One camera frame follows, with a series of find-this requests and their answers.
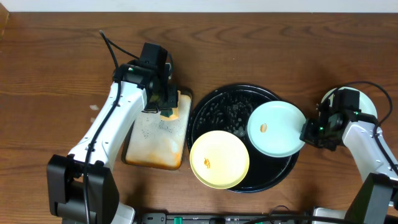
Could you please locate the green and yellow sponge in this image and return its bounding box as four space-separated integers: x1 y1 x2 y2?
160 108 179 121

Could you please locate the mint green plate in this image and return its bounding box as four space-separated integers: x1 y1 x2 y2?
247 101 306 157
321 86 378 118

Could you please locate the pale yellow plate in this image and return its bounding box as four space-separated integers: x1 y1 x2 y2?
190 131 249 189

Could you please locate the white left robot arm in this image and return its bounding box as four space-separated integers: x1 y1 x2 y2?
47 62 178 224

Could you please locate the rectangular soapy baking tray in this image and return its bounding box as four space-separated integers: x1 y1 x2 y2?
121 90 192 170

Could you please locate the round black tray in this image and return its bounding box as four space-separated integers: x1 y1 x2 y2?
186 84 299 193

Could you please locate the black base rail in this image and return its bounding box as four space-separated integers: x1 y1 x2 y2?
133 205 314 224

